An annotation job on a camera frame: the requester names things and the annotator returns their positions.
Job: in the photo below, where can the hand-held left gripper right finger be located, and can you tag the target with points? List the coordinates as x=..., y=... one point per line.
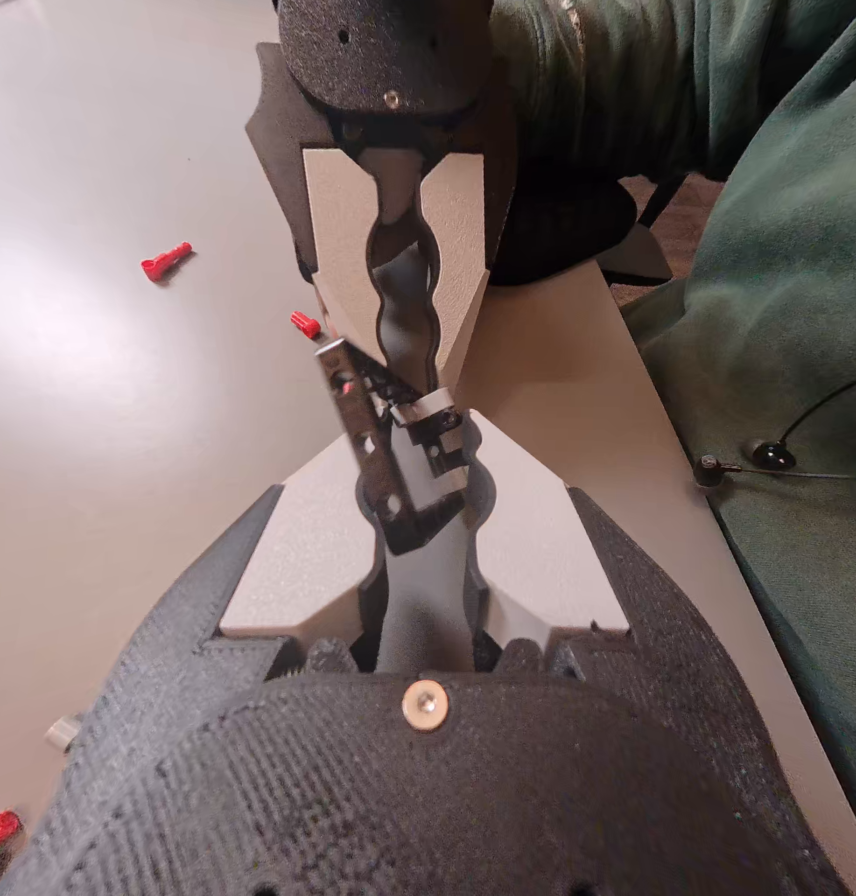
x=554, y=553

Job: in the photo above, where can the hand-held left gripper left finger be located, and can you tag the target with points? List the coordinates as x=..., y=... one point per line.
x=295, y=553

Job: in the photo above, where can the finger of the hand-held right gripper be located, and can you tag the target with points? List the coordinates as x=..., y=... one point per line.
x=463, y=231
x=337, y=231

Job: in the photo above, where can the person's green sweatshirt torso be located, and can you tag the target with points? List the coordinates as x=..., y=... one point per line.
x=785, y=315

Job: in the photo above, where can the person's right forearm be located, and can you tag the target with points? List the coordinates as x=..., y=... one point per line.
x=610, y=70

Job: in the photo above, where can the grey chair part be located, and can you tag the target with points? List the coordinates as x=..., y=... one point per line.
x=645, y=259

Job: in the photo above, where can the black lego frame assembly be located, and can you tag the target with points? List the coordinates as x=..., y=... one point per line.
x=375, y=472

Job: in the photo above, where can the grey lego bush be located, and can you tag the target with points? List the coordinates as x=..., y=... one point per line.
x=60, y=731

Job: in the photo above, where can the long red lego pin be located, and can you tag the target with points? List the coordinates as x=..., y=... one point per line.
x=165, y=260

